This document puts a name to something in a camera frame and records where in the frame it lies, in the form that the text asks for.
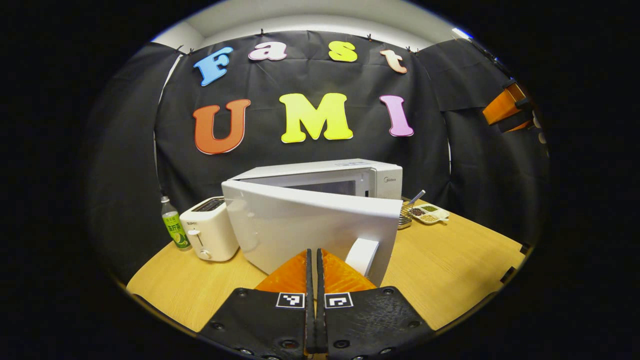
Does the white sectioned snack dish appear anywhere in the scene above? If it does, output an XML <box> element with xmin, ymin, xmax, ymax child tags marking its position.
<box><xmin>407</xmin><ymin>203</ymin><xmax>450</xmax><ymax>225</ymax></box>

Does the green drink bottle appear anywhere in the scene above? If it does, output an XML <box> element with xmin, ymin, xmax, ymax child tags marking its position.
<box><xmin>161</xmin><ymin>196</ymin><xmax>192</xmax><ymax>251</ymax></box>

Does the white microwave oven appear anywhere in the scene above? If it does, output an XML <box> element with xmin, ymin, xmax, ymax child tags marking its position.
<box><xmin>221</xmin><ymin>158</ymin><xmax>404</xmax><ymax>289</ymax></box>

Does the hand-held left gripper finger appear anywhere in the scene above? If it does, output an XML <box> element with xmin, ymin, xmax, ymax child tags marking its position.
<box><xmin>315</xmin><ymin>248</ymin><xmax>437</xmax><ymax>360</ymax></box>
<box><xmin>198</xmin><ymin>248</ymin><xmax>315</xmax><ymax>360</ymax></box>

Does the white toaster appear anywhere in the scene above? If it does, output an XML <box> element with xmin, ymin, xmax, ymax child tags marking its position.
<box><xmin>179</xmin><ymin>196</ymin><xmax>240</xmax><ymax>262</ymax></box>

